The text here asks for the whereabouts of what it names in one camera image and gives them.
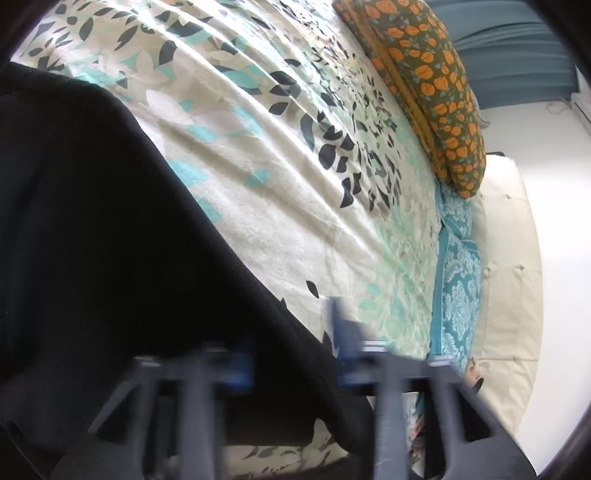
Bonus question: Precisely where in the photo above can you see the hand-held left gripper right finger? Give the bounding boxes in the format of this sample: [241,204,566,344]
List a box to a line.
[327,298,497,480]

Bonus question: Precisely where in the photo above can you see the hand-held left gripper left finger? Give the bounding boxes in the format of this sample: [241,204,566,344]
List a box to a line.
[88,337,257,480]

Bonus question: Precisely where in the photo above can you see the black pants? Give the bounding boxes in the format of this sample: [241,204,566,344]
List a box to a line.
[0,62,377,464]

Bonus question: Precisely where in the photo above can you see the large teal patterned pillow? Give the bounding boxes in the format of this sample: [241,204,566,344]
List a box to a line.
[427,231,483,374]

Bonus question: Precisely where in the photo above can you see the small teal patterned pillow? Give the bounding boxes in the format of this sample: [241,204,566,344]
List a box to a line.
[438,182,472,237]

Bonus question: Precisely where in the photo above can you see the cream padded headboard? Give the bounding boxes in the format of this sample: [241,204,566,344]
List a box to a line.
[462,154,543,435]

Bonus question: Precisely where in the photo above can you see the floral leaf print bedspread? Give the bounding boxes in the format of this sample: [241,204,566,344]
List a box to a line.
[9,0,467,480]

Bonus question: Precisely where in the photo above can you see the orange floral print pillow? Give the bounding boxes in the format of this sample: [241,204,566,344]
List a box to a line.
[332,0,488,200]

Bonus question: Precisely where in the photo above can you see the teal curtain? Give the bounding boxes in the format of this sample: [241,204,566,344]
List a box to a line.
[425,0,578,109]

